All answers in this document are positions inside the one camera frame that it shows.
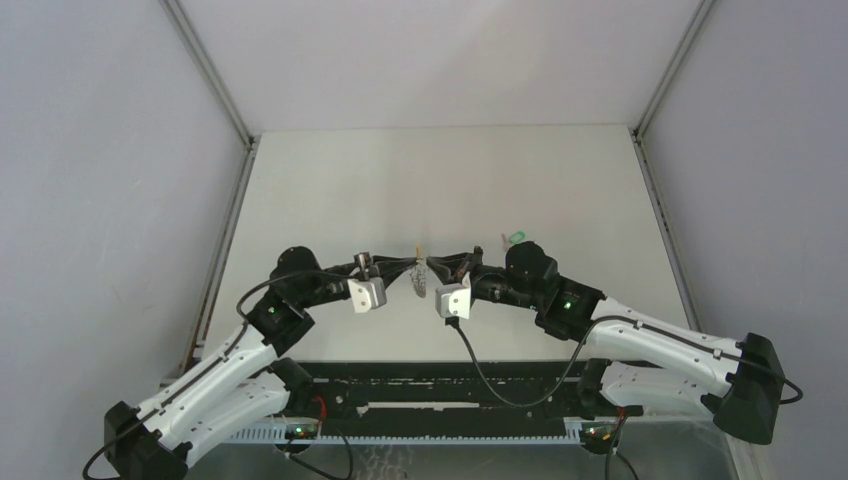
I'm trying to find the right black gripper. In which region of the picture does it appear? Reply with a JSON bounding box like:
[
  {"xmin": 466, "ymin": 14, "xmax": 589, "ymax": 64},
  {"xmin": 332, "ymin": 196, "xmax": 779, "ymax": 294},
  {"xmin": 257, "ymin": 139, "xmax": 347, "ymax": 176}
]
[{"xmin": 427, "ymin": 249, "xmax": 541, "ymax": 313}]

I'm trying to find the large keyring with yellow grip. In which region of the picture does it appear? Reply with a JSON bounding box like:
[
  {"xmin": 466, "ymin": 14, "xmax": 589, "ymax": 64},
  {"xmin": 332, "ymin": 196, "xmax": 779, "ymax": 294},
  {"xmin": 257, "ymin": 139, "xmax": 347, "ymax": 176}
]
[{"xmin": 410, "ymin": 244, "xmax": 428, "ymax": 298}]

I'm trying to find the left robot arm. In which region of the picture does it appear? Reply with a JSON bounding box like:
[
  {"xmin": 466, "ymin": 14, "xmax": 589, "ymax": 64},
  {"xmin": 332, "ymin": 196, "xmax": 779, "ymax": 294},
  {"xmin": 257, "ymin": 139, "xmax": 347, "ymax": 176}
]
[{"xmin": 100, "ymin": 246, "xmax": 418, "ymax": 479}]

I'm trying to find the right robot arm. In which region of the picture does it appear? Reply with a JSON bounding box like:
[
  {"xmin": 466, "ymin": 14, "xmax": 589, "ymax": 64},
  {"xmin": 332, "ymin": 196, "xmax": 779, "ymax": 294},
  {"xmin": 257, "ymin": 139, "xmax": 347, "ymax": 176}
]
[{"xmin": 425, "ymin": 241, "xmax": 790, "ymax": 445}]

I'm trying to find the key with green tag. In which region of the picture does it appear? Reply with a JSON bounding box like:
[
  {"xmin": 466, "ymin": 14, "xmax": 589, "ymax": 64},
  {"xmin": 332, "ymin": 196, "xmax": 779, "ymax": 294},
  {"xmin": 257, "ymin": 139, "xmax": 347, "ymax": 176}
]
[{"xmin": 501, "ymin": 231, "xmax": 526, "ymax": 250}]

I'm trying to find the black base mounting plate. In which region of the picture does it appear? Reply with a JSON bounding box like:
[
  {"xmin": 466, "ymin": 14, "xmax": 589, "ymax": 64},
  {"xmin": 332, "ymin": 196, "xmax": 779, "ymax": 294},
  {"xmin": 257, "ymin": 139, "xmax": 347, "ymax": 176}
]
[{"xmin": 281, "ymin": 361, "xmax": 620, "ymax": 440}]

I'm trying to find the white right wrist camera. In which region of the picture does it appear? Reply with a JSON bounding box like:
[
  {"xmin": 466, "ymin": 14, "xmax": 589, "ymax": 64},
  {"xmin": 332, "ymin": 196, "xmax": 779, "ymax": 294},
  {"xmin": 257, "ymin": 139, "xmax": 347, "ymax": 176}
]
[{"xmin": 435, "ymin": 283, "xmax": 472, "ymax": 319}]

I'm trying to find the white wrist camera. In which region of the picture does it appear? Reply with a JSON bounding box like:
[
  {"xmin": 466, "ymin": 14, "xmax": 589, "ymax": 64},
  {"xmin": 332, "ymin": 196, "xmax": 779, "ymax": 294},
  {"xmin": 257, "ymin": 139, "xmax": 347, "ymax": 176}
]
[
  {"xmin": 347, "ymin": 277, "xmax": 387, "ymax": 314},
  {"xmin": 435, "ymin": 283, "xmax": 472, "ymax": 319}
]

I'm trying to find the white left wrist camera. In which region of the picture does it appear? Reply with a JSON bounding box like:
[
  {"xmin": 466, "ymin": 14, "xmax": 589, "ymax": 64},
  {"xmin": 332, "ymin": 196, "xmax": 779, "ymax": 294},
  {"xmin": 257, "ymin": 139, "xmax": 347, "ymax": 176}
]
[{"xmin": 347, "ymin": 277, "xmax": 387, "ymax": 314}]

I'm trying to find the black left camera cable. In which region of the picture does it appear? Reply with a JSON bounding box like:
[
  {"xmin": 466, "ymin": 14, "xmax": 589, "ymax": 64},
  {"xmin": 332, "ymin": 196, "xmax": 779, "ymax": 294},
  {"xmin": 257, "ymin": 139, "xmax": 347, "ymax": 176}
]
[{"xmin": 82, "ymin": 268, "xmax": 352, "ymax": 480}]

